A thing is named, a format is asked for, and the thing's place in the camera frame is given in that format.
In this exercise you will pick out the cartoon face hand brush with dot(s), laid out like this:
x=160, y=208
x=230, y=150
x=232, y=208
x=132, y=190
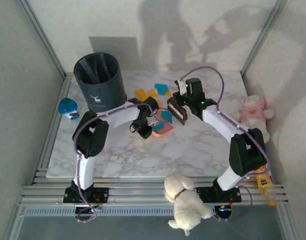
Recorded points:
x=179, y=115

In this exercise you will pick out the blue paper scrap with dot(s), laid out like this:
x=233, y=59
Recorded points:
x=166, y=115
x=160, y=86
x=162, y=91
x=158, y=127

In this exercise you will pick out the pink dustpan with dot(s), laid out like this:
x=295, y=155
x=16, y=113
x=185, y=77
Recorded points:
x=167, y=128

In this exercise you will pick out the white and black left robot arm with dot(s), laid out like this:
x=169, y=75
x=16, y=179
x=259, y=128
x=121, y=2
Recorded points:
x=122, y=116

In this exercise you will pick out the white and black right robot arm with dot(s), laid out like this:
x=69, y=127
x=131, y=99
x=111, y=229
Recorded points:
x=222, y=122

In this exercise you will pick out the dark bin with deer print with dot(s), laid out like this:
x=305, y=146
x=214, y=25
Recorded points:
x=100, y=85

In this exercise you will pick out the plush toy in pink shirt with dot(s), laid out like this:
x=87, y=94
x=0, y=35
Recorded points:
x=255, y=112

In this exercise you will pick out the blue and green toy cup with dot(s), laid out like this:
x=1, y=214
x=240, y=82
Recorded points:
x=66, y=106

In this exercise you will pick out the white plush dog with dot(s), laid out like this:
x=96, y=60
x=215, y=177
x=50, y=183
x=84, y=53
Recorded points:
x=185, y=202

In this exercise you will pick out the yellow juice bottle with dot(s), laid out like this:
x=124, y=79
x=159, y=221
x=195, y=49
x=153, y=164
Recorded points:
x=263, y=181

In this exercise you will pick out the aluminium rail base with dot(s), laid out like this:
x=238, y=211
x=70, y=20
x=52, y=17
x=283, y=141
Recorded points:
x=142, y=192

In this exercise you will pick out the aluminium side rail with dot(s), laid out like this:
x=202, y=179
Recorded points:
x=65, y=85

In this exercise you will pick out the aluminium frame post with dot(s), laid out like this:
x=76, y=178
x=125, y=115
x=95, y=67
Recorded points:
x=263, y=37
x=42, y=37

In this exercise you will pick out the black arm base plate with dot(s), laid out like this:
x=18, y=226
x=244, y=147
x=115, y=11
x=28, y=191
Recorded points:
x=206, y=196
x=102, y=195

